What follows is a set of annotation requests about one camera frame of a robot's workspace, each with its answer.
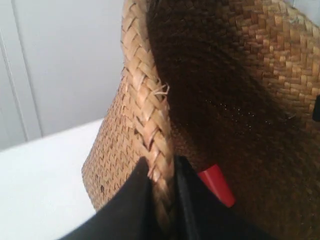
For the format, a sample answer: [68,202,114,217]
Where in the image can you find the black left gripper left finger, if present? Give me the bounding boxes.
[62,157,160,240]

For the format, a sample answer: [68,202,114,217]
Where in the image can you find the white cabinet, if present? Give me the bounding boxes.
[0,0,123,149]

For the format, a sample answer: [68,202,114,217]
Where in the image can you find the red blocks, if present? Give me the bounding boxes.
[198,164,236,208]

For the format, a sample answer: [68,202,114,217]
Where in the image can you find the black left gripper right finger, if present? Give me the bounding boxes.
[174,155,274,240]

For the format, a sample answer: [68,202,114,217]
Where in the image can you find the brown woven wicker basket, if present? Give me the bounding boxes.
[82,0,320,240]

